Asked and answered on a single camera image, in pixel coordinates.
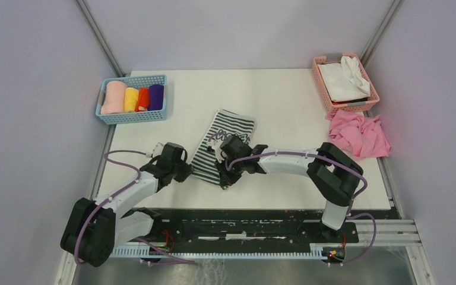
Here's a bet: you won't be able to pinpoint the yellow rolled towel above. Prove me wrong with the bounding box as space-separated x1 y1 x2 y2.
123 87 139 113

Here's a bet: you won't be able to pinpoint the green white striped towel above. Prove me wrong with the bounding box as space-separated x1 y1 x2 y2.
191 109 257 186

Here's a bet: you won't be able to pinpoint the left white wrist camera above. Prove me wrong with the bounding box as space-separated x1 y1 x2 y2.
145 142 164 158

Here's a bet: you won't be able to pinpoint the white folded cloth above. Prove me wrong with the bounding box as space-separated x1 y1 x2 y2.
318 56 371 103

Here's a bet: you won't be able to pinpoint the pink plastic basket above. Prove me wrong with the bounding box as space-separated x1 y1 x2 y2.
311 53 380 113

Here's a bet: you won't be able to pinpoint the purple towel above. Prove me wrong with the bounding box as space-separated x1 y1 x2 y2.
147 84 164 111

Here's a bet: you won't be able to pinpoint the red rolled towel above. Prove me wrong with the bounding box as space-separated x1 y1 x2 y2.
135 87 150 112

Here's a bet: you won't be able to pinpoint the pink rolled towel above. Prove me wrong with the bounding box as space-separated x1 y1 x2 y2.
100 81 128 115

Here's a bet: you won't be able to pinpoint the pink crumpled towel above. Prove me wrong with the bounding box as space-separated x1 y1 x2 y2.
325 110 391 159

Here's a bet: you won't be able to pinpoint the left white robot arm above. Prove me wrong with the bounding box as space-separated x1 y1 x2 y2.
60 142 192 267

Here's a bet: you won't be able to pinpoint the aluminium frame rails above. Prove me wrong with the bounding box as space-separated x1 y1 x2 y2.
53 118 435 285

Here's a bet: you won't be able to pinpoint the blue plastic basket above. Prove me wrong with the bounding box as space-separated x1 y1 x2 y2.
95 74 168 125

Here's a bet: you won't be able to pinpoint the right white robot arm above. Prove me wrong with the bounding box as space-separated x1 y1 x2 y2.
208 135 368 242

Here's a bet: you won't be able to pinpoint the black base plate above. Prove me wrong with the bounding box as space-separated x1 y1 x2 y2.
130 208 406 255

